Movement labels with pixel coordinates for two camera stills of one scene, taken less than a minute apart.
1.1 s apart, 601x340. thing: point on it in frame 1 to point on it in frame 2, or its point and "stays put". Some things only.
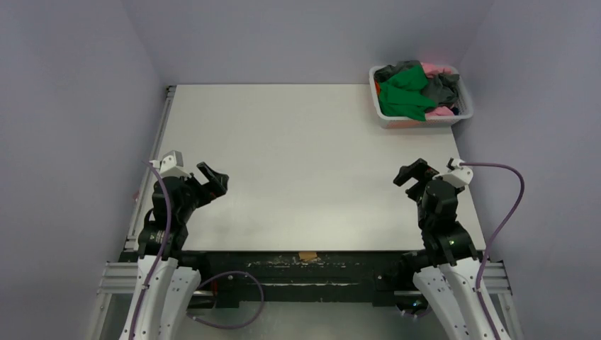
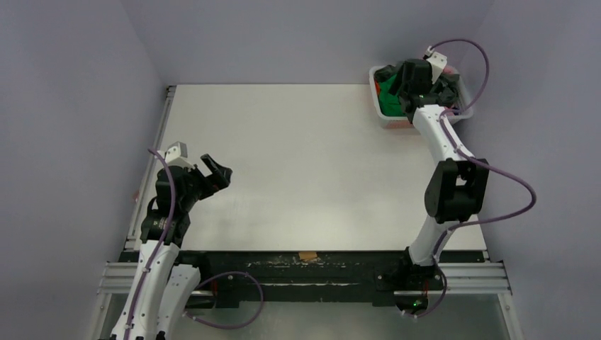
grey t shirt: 441,88 stays put
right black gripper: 419,179 to 403,93
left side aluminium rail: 141,207 stays put
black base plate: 299,279 stays put
